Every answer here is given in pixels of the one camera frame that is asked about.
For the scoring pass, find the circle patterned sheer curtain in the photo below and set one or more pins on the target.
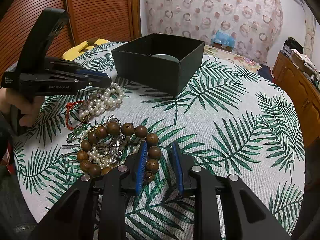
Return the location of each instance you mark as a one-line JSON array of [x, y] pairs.
[[255, 24]]

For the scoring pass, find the wooden sideboard cabinet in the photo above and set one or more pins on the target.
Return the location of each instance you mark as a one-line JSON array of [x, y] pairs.
[[303, 94]]

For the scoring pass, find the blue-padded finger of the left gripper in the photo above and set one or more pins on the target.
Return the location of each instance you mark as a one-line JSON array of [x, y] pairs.
[[93, 81], [63, 69]]

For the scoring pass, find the brown louvered wardrobe door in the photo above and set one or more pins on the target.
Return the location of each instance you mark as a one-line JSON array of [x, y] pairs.
[[114, 20]]

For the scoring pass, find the floral bed cover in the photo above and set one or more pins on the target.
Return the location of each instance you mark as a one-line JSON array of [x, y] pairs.
[[233, 58]]

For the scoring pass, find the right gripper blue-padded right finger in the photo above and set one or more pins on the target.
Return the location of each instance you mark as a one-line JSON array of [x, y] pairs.
[[193, 180]]

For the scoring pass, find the yellow plush toy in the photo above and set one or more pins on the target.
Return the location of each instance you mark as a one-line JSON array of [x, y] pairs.
[[83, 47]]

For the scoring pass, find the stack of papers and clothes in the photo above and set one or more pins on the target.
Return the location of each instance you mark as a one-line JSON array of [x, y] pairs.
[[294, 51]]

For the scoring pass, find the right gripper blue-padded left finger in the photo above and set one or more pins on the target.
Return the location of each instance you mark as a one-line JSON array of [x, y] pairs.
[[120, 184]]

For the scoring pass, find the left hand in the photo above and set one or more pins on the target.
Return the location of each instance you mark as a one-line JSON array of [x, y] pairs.
[[29, 110]]

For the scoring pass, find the black jewelry box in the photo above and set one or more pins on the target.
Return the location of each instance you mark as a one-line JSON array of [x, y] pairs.
[[161, 61]]

